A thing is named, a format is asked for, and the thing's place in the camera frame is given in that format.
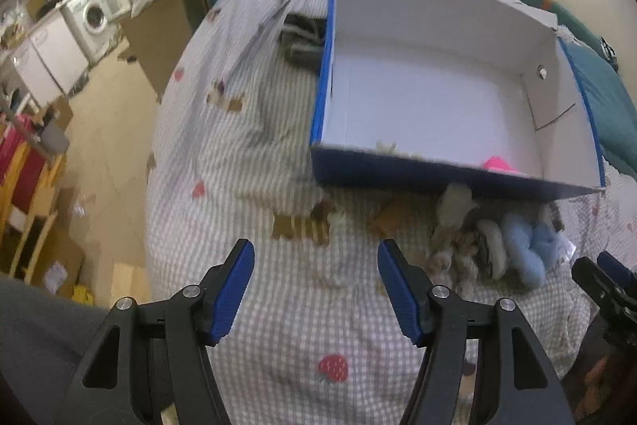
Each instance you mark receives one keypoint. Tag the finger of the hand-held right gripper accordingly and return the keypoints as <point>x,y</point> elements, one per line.
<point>589,278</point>
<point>614,266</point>

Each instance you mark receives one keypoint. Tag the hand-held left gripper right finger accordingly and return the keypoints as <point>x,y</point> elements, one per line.
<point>398,298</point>

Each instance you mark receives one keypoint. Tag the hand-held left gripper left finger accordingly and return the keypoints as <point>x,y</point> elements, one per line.
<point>231,293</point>

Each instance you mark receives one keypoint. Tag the clear plastic wrapper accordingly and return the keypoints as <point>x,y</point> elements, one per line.
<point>566,250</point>

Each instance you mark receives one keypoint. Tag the light blue fuzzy sock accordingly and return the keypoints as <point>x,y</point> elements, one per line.
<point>527,245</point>

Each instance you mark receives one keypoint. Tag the pink soft toy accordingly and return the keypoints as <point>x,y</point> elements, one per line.
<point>497,164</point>

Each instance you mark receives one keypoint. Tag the white soft toy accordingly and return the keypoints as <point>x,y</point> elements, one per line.
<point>385,148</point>

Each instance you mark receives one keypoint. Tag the blue and white cardboard box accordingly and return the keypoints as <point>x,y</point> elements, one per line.
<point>423,71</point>

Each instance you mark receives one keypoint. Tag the person's right hand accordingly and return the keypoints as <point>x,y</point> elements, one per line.
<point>597,377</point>

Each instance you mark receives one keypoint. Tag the checked printed blanket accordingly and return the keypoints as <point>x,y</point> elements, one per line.
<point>259,166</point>

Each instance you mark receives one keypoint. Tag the teal pillow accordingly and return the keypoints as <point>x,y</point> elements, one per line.
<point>604,106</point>

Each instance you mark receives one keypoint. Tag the cardboard box with papers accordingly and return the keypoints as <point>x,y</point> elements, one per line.
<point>54,258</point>

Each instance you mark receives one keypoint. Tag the person's grey trouser leg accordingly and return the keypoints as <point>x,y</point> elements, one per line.
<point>35,345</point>

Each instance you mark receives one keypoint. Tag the black and white cloth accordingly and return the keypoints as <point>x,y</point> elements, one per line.
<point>609,51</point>

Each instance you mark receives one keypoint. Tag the yellow wooden chair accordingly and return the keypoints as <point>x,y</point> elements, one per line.
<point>25,216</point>

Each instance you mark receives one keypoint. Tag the grey bin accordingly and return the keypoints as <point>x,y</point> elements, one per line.
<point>53,138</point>

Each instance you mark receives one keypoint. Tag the red cloth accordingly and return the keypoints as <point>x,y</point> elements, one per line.
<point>15,161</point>

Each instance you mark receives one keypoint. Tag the brown cardboard sheet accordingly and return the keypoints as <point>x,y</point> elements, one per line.
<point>159,44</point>

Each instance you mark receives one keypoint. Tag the grey folded clothing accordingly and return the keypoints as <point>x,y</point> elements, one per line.
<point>298,41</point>

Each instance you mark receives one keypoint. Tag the teal orange-striped cushion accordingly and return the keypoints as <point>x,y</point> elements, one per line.
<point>537,2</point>

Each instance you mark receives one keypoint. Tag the white kitchen cabinets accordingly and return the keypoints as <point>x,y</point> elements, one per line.
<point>50,54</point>

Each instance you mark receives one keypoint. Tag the white washing machine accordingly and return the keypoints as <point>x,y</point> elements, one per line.
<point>92,14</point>

